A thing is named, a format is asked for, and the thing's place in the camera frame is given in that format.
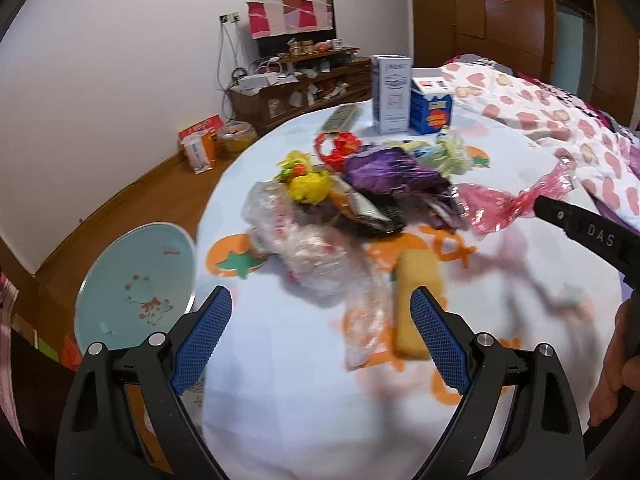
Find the pink foil wrapper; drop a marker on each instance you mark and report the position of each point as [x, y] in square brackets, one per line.
[490, 205]

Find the orange seaweed snack package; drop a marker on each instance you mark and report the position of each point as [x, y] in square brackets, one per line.
[370, 215]

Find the yellow plastic wrapper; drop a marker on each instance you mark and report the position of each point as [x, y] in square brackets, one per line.
[310, 187]

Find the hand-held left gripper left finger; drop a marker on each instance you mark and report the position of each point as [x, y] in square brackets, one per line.
[205, 340]

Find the brown wooden tv cabinet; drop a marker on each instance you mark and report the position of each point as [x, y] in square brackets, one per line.
[255, 105]

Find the yellow cake packet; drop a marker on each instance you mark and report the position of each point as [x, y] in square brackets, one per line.
[417, 270]

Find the orange fruit print tablecloth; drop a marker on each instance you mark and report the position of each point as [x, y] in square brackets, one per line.
[310, 410]

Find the white blue tall carton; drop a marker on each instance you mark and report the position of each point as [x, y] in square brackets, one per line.
[392, 95]

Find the person's right hand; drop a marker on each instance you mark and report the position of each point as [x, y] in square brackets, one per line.
[612, 375]

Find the black television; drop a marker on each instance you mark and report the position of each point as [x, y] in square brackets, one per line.
[280, 45]

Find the pink heart print blanket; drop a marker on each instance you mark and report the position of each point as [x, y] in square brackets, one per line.
[525, 105]

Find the clear plastic bag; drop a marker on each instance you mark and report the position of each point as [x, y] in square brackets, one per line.
[310, 255]

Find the purple silver foil wrapper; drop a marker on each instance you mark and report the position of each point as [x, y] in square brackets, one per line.
[385, 170]

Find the red orange foil wrapper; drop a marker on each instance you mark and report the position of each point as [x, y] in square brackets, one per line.
[342, 147]

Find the white flat box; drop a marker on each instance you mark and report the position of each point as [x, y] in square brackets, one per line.
[257, 81]

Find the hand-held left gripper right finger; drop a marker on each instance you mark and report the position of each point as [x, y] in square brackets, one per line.
[440, 345]

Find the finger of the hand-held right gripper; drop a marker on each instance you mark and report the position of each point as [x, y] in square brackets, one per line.
[552, 210]

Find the brown wooden wardrobe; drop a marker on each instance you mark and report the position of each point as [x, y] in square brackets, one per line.
[520, 25]

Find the blue small box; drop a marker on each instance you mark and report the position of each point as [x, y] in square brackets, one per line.
[432, 115]

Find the pink patchwork cloth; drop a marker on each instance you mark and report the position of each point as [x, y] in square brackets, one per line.
[290, 15]

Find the white paper bag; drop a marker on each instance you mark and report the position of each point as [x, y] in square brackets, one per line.
[199, 155]

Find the red orange bag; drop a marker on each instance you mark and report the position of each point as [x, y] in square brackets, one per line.
[202, 125]

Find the wall socket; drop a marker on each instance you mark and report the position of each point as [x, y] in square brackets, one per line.
[230, 18]

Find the pale yellow crumpled wrapper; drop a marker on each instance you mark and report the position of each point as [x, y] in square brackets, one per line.
[450, 152]

